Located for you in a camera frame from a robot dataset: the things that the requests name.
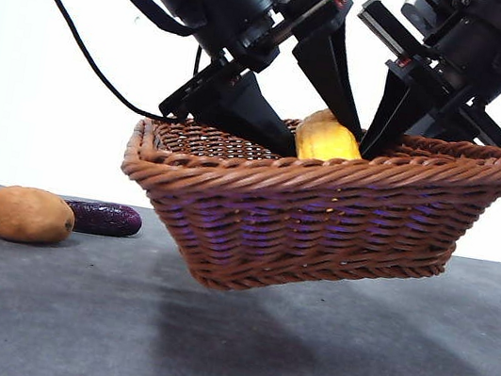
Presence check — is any yellow vegetable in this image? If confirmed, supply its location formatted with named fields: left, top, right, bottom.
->
left=291, top=105, right=369, bottom=170

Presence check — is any brown woven wicker basket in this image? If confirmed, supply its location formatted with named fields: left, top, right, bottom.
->
left=105, top=88, right=501, bottom=335

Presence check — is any purple toy eggplant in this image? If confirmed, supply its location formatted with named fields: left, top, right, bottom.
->
left=60, top=196, right=145, bottom=243

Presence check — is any tan potato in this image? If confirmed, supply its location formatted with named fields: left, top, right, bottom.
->
left=0, top=182, right=81, bottom=251

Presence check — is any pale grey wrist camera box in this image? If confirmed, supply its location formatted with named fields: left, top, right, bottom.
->
left=397, top=0, right=448, bottom=38

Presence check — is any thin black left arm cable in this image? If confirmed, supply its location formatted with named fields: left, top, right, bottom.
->
left=1, top=0, right=182, bottom=122

